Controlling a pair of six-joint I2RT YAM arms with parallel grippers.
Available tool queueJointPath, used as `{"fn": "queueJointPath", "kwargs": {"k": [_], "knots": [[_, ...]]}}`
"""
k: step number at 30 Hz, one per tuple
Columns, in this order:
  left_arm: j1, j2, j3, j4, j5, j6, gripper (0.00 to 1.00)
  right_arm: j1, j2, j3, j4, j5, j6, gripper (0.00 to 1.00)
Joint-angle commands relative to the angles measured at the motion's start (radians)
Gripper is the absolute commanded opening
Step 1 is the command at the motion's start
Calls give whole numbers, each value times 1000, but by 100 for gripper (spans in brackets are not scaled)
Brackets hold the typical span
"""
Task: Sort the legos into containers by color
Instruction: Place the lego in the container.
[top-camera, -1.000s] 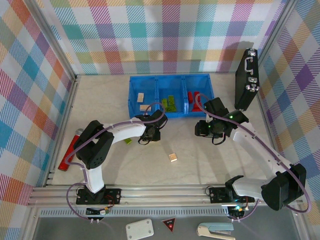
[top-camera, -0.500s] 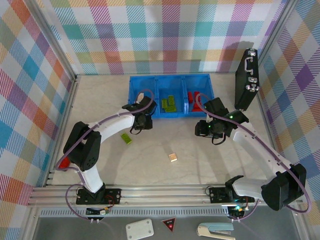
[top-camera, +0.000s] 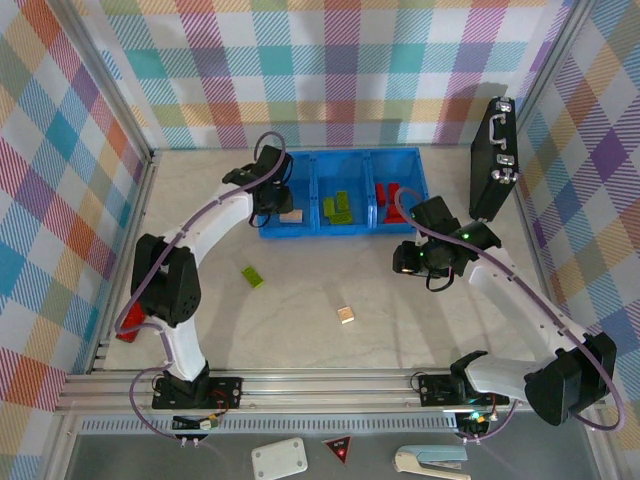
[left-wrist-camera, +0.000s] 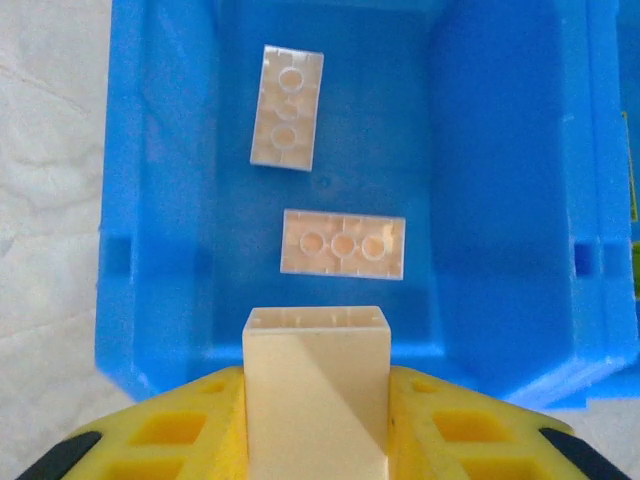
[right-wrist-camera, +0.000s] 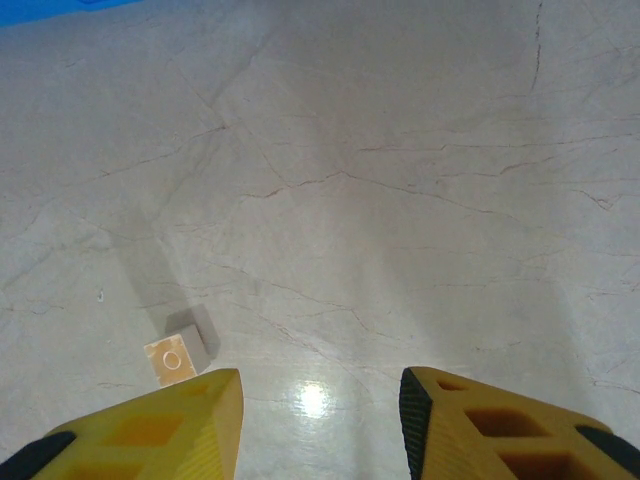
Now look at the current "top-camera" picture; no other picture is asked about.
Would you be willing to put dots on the light blue stapler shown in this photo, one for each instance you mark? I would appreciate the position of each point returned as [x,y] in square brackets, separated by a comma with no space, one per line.
[430,457]

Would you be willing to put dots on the small cream lego brick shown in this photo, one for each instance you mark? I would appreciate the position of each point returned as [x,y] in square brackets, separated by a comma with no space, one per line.
[345,315]

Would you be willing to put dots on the red toy microphone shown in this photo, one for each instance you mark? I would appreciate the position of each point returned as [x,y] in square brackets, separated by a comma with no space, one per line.
[129,333]

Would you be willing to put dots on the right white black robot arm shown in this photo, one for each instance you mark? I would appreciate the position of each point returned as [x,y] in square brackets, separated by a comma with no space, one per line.
[520,305]

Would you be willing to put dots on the white rectangular plate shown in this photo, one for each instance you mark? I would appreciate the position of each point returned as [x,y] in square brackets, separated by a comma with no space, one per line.
[279,457]

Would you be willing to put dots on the long cream lego brick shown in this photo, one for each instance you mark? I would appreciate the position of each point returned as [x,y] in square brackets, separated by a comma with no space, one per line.
[292,217]

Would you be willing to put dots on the red black triangle sign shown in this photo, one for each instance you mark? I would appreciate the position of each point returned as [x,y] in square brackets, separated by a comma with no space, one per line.
[338,446]

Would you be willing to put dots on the slotted metal strip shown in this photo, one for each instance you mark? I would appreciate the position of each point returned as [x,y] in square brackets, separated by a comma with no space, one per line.
[325,425]

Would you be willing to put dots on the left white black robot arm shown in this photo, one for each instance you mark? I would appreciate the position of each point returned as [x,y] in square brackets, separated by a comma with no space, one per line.
[210,225]

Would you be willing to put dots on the black briefcase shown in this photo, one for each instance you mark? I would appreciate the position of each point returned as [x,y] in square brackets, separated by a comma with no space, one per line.
[492,150]

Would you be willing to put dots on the aluminium mounting rail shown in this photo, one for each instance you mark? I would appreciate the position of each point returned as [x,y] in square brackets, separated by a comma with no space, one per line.
[325,395]

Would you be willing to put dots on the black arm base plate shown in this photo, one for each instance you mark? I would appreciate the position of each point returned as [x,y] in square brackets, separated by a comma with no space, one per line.
[230,392]
[432,390]

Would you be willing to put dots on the small controller board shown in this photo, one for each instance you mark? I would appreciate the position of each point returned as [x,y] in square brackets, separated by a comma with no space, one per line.
[475,419]
[207,423]

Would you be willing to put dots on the blue three-compartment bin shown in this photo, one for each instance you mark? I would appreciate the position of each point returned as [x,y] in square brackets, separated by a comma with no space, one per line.
[345,165]

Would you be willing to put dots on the aluminium frame post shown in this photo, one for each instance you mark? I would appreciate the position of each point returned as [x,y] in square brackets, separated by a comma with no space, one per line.
[556,60]
[111,75]

